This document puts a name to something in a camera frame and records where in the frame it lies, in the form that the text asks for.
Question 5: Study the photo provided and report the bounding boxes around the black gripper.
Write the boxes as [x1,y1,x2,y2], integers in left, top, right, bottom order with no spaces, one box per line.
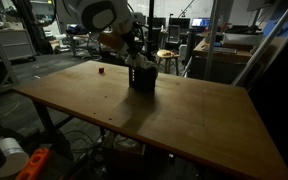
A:
[121,29,144,58]

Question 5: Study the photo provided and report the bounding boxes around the black perforated box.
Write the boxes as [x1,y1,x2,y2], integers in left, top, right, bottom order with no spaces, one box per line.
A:
[128,63,159,92]

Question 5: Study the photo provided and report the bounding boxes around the cardboard box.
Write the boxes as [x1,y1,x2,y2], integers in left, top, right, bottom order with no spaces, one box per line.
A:
[102,131,147,168]

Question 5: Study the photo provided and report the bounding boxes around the white box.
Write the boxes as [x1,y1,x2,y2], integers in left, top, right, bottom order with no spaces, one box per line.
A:
[222,32,264,48]

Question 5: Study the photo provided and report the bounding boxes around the black vertical pole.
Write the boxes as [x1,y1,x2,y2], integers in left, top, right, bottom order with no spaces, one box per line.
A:
[147,0,156,56]

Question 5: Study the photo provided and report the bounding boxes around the round wooden stool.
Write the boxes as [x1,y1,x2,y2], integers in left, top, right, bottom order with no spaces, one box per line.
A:
[156,49,181,76]

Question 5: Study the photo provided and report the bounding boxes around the mesh back office chair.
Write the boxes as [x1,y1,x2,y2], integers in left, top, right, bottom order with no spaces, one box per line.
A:
[167,24,182,45]

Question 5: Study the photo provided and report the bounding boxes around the blue bag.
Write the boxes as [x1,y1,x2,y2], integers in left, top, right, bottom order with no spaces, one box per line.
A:
[66,23,92,36]

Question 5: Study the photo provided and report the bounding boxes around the lit blue computer monitor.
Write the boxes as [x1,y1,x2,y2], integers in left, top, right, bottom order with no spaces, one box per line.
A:
[191,17,211,29]

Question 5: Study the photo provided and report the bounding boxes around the silver aluminium pole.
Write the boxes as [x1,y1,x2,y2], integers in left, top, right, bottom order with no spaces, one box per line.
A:
[231,0,288,88]
[203,0,222,82]

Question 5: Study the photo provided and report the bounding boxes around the computer keyboard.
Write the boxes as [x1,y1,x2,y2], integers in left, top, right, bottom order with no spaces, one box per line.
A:
[202,45,238,56]

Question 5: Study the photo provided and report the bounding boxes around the wooden top workbench cabinet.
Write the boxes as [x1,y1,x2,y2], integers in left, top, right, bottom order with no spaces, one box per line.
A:
[187,35,287,86]

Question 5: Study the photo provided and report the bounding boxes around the black table leg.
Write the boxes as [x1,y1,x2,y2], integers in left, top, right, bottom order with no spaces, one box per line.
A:
[32,99,57,143]

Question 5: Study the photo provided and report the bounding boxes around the grey drawer cabinet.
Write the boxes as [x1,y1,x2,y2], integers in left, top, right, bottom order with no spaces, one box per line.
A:
[0,29,38,62]

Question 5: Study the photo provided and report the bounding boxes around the orange plastic tool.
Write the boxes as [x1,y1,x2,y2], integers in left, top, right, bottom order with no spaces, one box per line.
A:
[15,147,52,180]

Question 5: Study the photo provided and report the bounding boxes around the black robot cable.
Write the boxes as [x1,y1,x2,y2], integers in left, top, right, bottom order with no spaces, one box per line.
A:
[127,22,149,52]

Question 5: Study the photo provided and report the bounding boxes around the loose floor cables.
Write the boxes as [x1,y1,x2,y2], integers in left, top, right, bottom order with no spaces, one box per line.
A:
[63,129,102,155]

